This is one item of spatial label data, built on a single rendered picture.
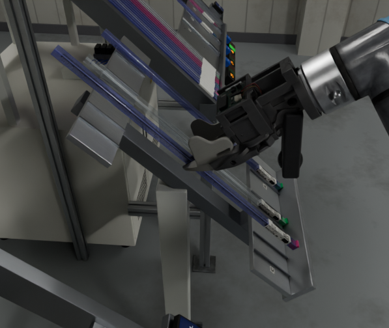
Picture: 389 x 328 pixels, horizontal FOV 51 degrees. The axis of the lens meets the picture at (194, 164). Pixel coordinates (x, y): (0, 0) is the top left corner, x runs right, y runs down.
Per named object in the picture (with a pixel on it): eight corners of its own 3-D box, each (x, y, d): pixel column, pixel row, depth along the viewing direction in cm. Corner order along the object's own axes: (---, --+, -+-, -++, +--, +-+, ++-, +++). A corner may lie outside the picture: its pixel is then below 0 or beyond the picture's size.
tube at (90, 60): (281, 221, 85) (286, 219, 85) (282, 226, 84) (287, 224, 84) (85, 57, 65) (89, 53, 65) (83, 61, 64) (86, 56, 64)
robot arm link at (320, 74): (346, 83, 56) (361, 114, 50) (315, 99, 58) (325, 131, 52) (324, 39, 53) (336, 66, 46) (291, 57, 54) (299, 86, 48)
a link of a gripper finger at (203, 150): (165, 146, 60) (217, 115, 56) (188, 172, 62) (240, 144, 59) (163, 158, 57) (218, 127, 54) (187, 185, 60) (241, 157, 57)
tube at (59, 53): (291, 244, 73) (296, 241, 73) (292, 250, 72) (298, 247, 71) (53, 49, 53) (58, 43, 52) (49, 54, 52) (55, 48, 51)
